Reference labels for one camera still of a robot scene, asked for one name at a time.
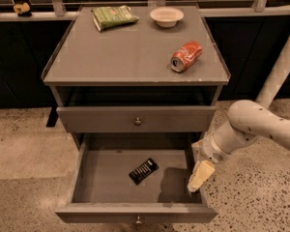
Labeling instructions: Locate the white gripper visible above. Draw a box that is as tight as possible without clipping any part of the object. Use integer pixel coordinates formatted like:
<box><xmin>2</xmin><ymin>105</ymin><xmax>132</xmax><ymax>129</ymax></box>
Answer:
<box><xmin>188</xmin><ymin>133</ymin><xmax>227</xmax><ymax>192</ymax></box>

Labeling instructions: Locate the black rxbar chocolate bar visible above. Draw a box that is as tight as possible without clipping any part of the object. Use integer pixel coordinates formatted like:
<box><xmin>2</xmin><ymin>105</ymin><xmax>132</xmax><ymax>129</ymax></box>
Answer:
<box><xmin>129</xmin><ymin>158</ymin><xmax>159</xmax><ymax>185</ymax></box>

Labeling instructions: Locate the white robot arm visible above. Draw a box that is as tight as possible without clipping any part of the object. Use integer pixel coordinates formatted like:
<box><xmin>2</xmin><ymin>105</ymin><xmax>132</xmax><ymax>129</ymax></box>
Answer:
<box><xmin>188</xmin><ymin>36</ymin><xmax>290</xmax><ymax>192</ymax></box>

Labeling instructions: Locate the round top drawer knob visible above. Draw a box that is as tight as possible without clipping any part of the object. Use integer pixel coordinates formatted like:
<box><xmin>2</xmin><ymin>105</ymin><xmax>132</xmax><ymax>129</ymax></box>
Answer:
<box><xmin>134</xmin><ymin>118</ymin><xmax>142</xmax><ymax>126</ymax></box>

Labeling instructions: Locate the round drawer knob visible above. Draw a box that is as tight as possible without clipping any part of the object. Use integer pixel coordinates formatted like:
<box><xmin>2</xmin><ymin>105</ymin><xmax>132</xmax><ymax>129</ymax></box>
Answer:
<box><xmin>134</xmin><ymin>118</ymin><xmax>142</xmax><ymax>126</ymax></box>
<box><xmin>135</xmin><ymin>217</ymin><xmax>143</xmax><ymax>225</ymax></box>

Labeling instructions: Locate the round middle drawer knob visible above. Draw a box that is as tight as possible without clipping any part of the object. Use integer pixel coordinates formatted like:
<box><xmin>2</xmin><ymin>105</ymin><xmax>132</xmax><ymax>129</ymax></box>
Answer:
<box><xmin>135</xmin><ymin>217</ymin><xmax>143</xmax><ymax>225</ymax></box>

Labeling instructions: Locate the open grey middle drawer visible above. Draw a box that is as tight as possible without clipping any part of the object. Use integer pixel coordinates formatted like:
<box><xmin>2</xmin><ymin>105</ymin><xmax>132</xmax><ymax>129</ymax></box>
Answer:
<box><xmin>55</xmin><ymin>145</ymin><xmax>217</xmax><ymax>224</ymax></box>

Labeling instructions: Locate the grey drawer cabinet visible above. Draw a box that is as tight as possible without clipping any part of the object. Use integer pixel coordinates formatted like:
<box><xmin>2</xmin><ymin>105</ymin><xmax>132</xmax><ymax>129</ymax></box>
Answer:
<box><xmin>43</xmin><ymin>6</ymin><xmax>230</xmax><ymax>147</ymax></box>

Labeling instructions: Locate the grey top drawer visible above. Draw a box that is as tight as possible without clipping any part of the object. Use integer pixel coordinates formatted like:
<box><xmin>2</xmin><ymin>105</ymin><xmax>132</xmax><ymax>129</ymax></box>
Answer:
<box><xmin>57</xmin><ymin>106</ymin><xmax>216</xmax><ymax>132</ymax></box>

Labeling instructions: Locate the red soda can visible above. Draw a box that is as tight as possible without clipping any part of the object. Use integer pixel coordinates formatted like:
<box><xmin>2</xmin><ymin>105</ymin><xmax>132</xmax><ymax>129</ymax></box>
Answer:
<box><xmin>170</xmin><ymin>41</ymin><xmax>202</xmax><ymax>73</ymax></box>

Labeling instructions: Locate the white paper bowl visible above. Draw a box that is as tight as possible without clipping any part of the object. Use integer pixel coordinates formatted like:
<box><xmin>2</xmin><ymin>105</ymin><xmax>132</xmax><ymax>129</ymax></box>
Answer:
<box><xmin>150</xmin><ymin>7</ymin><xmax>184</xmax><ymax>28</ymax></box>

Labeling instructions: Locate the green chip bag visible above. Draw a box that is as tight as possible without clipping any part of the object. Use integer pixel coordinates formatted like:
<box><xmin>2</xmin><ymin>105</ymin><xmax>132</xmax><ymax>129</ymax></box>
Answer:
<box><xmin>91</xmin><ymin>5</ymin><xmax>139</xmax><ymax>31</ymax></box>

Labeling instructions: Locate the small yellow black object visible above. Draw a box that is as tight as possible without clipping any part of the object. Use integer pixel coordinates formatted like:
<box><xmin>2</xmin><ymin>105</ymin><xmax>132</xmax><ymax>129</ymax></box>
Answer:
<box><xmin>14</xmin><ymin>1</ymin><xmax>32</xmax><ymax>16</ymax></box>

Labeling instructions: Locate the metal window rail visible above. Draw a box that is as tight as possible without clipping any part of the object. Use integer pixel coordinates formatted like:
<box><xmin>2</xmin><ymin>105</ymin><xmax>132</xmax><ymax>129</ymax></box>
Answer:
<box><xmin>0</xmin><ymin>0</ymin><xmax>290</xmax><ymax>23</ymax></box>

